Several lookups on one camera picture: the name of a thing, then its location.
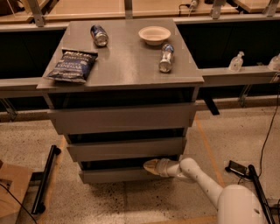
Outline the black bar left floor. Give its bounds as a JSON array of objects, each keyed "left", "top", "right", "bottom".
[{"left": 31, "top": 145, "right": 61, "bottom": 214}]

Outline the black device on floor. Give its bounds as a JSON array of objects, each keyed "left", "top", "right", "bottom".
[{"left": 225, "top": 160, "right": 247, "bottom": 177}]

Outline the blue chip bag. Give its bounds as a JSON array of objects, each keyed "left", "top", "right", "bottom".
[{"left": 46, "top": 49, "right": 98, "bottom": 83}]

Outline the grey top drawer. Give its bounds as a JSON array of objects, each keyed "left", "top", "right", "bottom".
[{"left": 48, "top": 103, "right": 195, "bottom": 135}]

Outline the black bar right floor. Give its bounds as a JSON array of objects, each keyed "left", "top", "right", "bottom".
[{"left": 248, "top": 164, "right": 276, "bottom": 224}]

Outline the clear plastic water bottle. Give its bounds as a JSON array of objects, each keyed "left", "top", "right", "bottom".
[{"left": 158, "top": 44, "right": 174, "bottom": 73}]

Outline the grey bottom drawer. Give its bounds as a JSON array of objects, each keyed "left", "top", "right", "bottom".
[{"left": 79, "top": 155, "right": 178, "bottom": 184}]

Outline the white paper bowl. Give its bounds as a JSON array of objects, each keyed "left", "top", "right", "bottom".
[{"left": 138, "top": 26, "right": 171, "bottom": 46}]

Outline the grey drawer cabinet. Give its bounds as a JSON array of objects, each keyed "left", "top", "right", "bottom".
[{"left": 36, "top": 17, "right": 205, "bottom": 176}]

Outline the grey middle drawer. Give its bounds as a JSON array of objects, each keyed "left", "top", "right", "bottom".
[{"left": 67, "top": 137, "right": 186, "bottom": 162}]

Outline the grey drawer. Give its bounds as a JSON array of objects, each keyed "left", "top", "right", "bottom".
[
  {"left": 79, "top": 155, "right": 178, "bottom": 184},
  {"left": 67, "top": 137, "right": 186, "bottom": 162},
  {"left": 48, "top": 103, "right": 195, "bottom": 135}
]

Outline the blue soda can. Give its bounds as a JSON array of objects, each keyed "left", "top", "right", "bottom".
[{"left": 90, "top": 24, "right": 109, "bottom": 47}]

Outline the black floor cable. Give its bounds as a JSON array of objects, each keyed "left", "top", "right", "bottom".
[{"left": 236, "top": 84, "right": 280, "bottom": 224}]

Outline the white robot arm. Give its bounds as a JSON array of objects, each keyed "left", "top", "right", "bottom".
[{"left": 143, "top": 157, "right": 268, "bottom": 224}]

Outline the cardboard box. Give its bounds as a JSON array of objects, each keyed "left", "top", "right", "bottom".
[{"left": 0, "top": 162, "right": 32, "bottom": 224}]

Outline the black bar floor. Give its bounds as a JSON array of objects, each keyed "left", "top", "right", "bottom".
[
  {"left": 31, "top": 145, "right": 61, "bottom": 214},
  {"left": 248, "top": 164, "right": 276, "bottom": 224}
]

